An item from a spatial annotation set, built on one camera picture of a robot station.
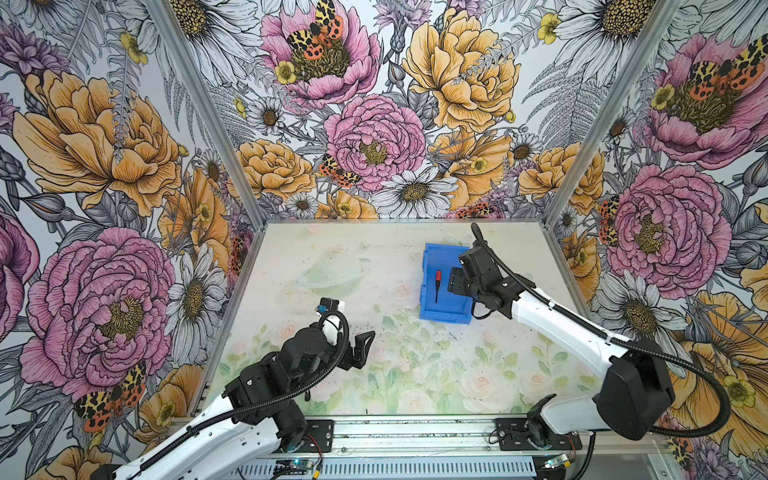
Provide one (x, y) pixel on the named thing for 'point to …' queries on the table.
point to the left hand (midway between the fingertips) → (355, 338)
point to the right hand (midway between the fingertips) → (461, 286)
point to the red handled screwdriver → (438, 276)
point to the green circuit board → (292, 466)
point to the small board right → (558, 461)
